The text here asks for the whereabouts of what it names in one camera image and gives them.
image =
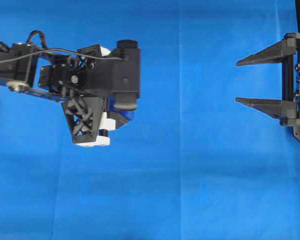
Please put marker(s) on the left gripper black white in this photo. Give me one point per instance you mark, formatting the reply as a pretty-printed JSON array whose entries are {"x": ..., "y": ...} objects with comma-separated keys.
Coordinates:
[{"x": 66, "y": 79}]

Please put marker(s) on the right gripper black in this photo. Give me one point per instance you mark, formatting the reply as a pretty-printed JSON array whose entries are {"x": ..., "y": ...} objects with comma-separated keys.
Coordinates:
[{"x": 286, "y": 51}]

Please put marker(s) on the blue cube block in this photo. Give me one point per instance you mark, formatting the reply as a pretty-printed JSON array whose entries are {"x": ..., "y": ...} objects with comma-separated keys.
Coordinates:
[{"x": 129, "y": 115}]

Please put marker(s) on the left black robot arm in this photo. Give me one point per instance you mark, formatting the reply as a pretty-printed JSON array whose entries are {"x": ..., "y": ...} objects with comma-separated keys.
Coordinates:
[{"x": 20, "y": 65}]

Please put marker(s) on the blue table cloth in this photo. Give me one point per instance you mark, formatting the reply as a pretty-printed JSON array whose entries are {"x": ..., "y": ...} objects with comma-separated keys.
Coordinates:
[{"x": 194, "y": 164}]

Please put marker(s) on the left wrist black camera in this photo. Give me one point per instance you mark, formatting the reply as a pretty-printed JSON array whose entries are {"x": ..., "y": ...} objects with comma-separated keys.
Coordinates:
[{"x": 118, "y": 76}]

